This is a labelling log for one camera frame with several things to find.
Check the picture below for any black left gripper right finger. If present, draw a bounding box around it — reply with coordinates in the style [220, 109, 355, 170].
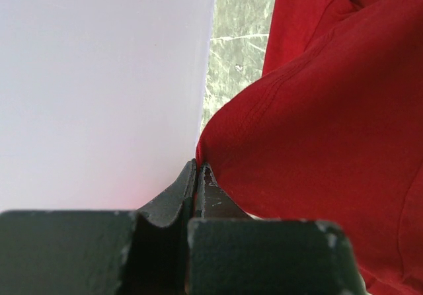
[186, 165, 365, 294]

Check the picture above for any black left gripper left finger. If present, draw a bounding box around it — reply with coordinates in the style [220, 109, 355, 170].
[1, 160, 197, 294]

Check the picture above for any dark red t shirt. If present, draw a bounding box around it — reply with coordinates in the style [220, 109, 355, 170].
[196, 0, 422, 294]

